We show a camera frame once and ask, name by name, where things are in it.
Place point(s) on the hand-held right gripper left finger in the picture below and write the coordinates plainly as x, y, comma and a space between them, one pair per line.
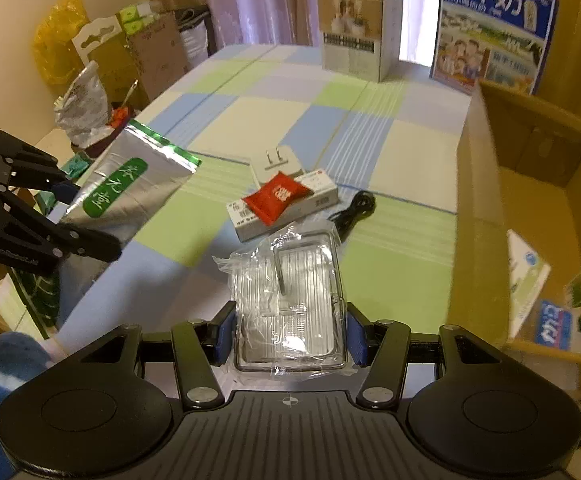
225, 330

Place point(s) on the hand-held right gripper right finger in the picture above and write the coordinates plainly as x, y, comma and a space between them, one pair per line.
358, 335

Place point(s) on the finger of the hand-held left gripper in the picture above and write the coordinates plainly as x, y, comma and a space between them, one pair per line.
25, 165
30, 225

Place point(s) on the clear plastic case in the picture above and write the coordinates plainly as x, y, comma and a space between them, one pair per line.
290, 300

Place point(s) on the silver green tea pouch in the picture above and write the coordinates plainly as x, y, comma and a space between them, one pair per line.
130, 185

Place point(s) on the white box with red print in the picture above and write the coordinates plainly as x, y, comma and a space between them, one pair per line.
315, 200

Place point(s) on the red snack packet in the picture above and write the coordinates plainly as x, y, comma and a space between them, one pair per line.
278, 195

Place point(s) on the brown cardboard box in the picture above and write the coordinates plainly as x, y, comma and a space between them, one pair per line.
475, 235

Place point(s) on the white charger plug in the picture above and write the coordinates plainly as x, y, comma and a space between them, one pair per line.
275, 165

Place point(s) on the white green medicine box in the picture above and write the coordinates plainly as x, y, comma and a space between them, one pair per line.
525, 280

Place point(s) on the blue labelled clear box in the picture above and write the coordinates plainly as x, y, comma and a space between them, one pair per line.
558, 327

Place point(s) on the green tea packet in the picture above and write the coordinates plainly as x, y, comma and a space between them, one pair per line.
35, 305

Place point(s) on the maroon box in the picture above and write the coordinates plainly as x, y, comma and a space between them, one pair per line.
90, 146

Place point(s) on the crumpled white printed bag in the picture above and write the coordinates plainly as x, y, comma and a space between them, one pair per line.
83, 105

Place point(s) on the small orange red item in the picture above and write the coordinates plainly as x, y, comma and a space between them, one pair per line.
119, 117

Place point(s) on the person's blue fleece clothing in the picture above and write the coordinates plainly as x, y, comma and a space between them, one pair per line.
0, 360

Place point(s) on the metal spoon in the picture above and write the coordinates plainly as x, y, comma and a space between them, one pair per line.
129, 94

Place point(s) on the yellow plastic bag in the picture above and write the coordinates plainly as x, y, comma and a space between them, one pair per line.
58, 40

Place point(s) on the white carved chair back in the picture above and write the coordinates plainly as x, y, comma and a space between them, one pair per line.
95, 35

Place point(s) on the open brown carton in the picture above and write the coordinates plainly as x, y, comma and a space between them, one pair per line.
158, 55

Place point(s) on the green tissue packs in carton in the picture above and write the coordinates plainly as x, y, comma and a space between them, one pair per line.
133, 17

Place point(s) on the white plastic bucket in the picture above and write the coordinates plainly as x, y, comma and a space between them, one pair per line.
193, 47

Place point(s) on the checkered tablecloth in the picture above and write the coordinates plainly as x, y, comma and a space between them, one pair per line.
320, 125

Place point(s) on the pink sheer curtain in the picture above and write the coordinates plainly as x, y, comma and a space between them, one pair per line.
270, 0

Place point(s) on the white product box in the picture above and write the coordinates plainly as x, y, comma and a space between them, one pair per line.
355, 35

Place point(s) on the blue illustrated milk carton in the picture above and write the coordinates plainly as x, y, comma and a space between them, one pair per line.
490, 30

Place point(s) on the wooden door panel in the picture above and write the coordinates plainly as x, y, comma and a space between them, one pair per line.
580, 50

